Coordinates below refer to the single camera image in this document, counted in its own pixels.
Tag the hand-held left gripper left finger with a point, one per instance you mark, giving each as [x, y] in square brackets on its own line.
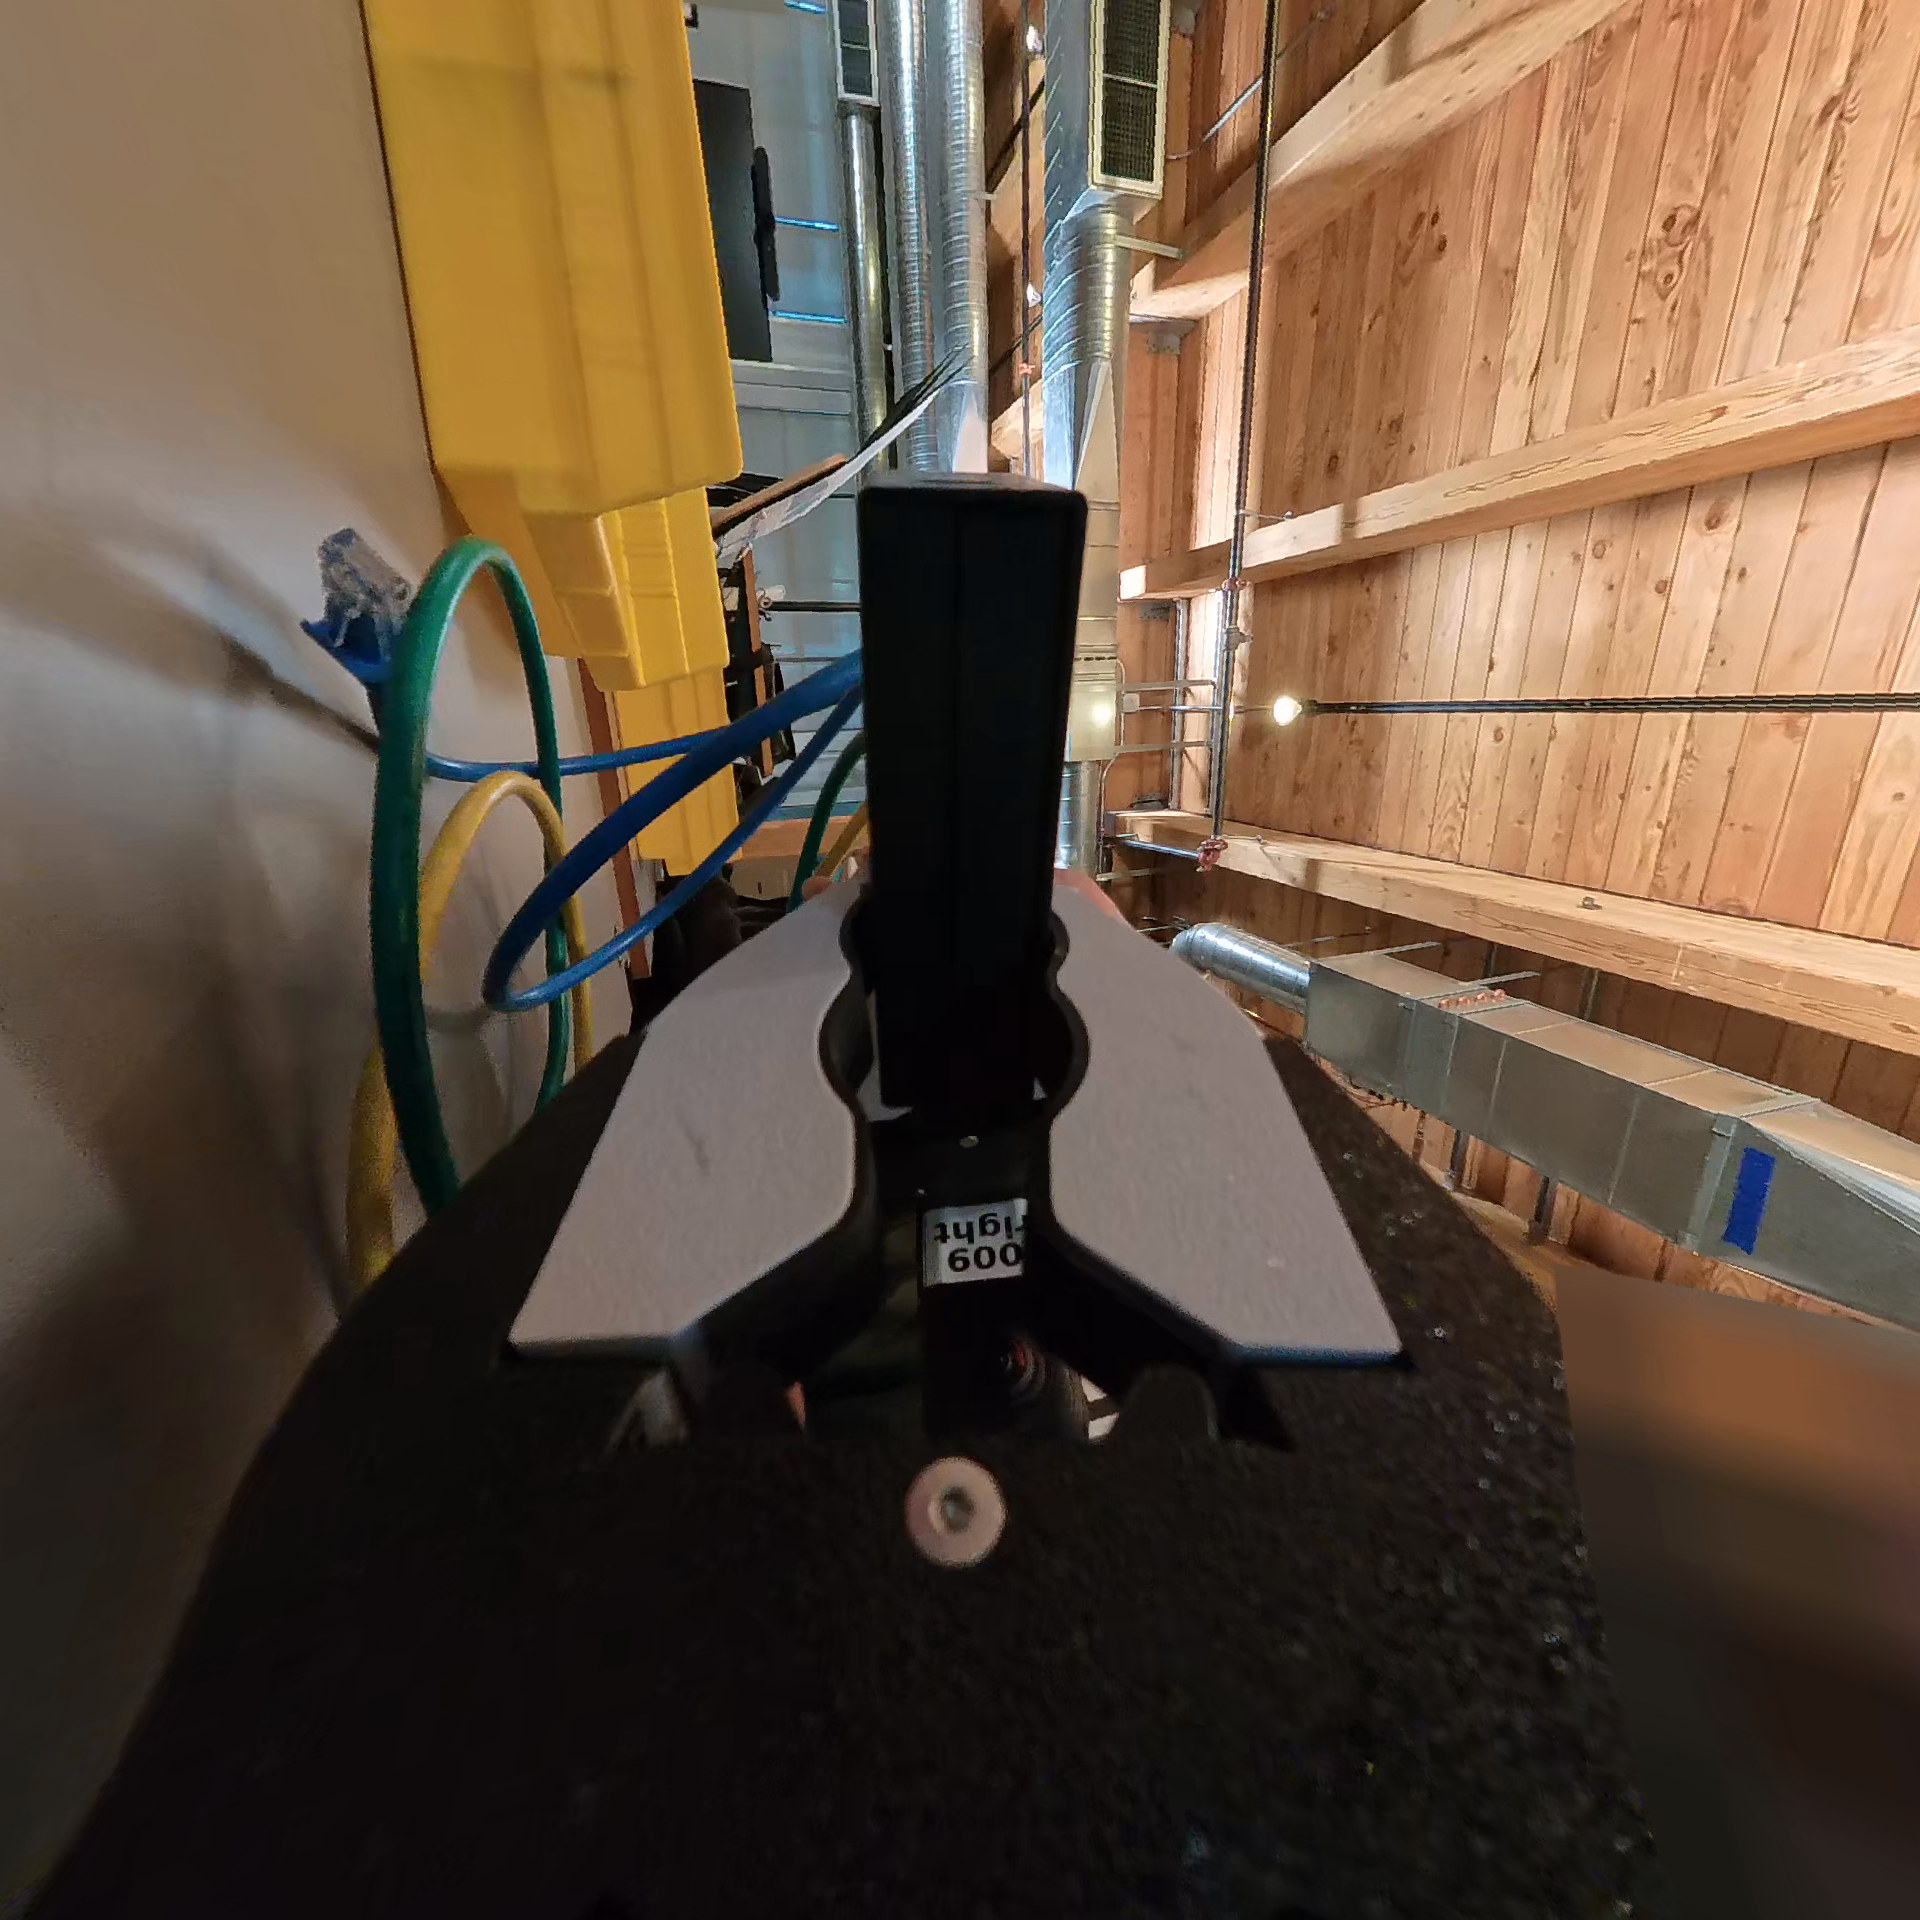
[722, 1142]

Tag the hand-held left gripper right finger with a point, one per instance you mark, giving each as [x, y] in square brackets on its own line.
[1202, 1142]

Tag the black ethernet port block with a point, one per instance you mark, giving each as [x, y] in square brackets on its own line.
[968, 751]

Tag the yellow plastic bin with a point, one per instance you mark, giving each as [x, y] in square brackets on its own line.
[556, 225]

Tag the blue tape piece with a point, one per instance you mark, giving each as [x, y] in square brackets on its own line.
[1750, 1200]

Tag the black metal rod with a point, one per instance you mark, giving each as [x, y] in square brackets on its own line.
[1651, 702]

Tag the thin dark ceiling pipe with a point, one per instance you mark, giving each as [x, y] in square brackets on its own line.
[1245, 375]

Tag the black screen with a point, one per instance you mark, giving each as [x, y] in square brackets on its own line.
[733, 225]

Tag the small ceiling vent grille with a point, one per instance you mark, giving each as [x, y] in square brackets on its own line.
[855, 54]

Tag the round metal elbow duct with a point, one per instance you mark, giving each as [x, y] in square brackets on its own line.
[1245, 961]

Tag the rectangular metal duct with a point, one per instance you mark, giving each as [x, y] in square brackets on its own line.
[1575, 1079]

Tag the smooth metal duct pipe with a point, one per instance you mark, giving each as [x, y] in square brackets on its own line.
[866, 271]

